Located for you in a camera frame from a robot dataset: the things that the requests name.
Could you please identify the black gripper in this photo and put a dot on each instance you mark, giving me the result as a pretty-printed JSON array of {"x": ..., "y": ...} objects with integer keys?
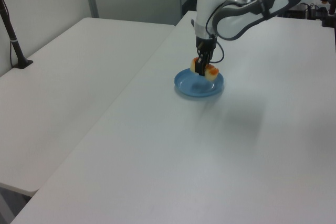
[{"x": 206, "y": 43}]

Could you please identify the bread with orange topping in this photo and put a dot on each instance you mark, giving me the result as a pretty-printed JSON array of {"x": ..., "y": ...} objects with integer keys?
[{"x": 211, "y": 75}]

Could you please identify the white grey Franka robot arm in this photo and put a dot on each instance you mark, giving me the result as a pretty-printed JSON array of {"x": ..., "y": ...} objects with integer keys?
[{"x": 205, "y": 3}]

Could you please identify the blue round plate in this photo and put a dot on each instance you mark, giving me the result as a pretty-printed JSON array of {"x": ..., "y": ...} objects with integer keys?
[{"x": 194, "y": 87}]

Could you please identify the black electronics box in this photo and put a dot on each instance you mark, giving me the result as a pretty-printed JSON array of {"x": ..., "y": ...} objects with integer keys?
[{"x": 298, "y": 11}]

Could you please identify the black clamp mount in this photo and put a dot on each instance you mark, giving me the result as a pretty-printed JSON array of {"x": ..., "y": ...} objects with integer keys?
[{"x": 328, "y": 20}]

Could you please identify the black camera stand pole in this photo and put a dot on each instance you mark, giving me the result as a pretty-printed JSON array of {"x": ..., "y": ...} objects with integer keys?
[{"x": 13, "y": 43}]

